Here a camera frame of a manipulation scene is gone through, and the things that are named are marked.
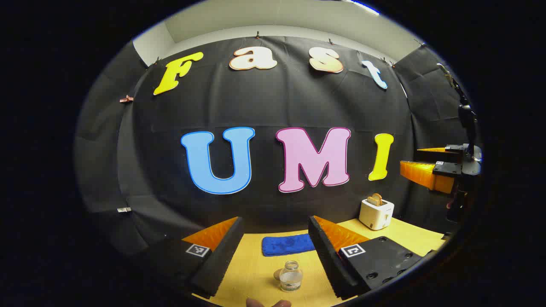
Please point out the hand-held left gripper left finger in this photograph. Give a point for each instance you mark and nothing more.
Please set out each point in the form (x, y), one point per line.
(222, 256)

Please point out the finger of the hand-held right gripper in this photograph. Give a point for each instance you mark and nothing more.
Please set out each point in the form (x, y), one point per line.
(420, 172)
(452, 154)

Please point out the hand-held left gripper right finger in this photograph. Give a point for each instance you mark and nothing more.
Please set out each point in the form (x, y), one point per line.
(326, 260)

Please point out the clear plastic water bottle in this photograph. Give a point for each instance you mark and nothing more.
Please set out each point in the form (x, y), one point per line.
(291, 277)

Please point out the blue towel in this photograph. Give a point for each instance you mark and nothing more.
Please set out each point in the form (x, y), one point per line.
(288, 244)

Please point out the toast slice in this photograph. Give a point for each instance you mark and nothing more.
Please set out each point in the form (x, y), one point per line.
(372, 201)
(379, 197)

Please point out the white toaster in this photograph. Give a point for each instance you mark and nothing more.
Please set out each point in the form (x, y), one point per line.
(375, 215)

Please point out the white clip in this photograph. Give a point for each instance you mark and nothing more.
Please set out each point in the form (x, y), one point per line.
(124, 209)

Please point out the black backdrop cloth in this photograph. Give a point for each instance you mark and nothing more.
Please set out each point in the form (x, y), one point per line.
(264, 106)

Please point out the copper clip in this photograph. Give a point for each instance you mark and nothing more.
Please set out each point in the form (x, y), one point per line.
(126, 99)

